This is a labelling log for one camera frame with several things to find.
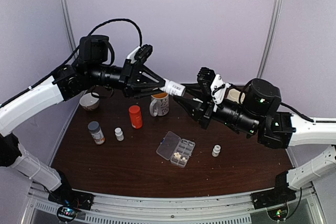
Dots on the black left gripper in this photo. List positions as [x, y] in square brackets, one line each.
[131, 75]

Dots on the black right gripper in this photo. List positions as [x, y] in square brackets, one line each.
[199, 110]

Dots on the small white pill bottle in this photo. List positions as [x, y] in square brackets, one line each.
[174, 89]

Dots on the clear plastic pill organizer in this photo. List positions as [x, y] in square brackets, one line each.
[172, 143]

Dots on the grey-capped orange label bottle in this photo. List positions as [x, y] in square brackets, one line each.
[96, 132]

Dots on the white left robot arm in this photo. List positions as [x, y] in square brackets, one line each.
[62, 85]

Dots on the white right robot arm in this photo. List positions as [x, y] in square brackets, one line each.
[256, 113]

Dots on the white pills in organizer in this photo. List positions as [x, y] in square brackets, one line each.
[179, 157]

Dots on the yellow-lined patterned mug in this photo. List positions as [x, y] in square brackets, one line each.
[159, 105]

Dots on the white ribbed cup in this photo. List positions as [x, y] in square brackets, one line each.
[234, 94]

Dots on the orange pill bottle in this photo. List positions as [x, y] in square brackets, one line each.
[135, 116]

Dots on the white ceramic bowl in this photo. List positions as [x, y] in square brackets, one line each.
[89, 102]

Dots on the aluminium frame post left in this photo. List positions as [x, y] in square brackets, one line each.
[69, 32]

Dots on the aluminium frame post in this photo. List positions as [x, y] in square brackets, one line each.
[275, 14]
[69, 32]

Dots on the aluminium frame post right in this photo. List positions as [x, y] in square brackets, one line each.
[275, 14]

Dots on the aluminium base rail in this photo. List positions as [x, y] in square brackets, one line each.
[234, 208]

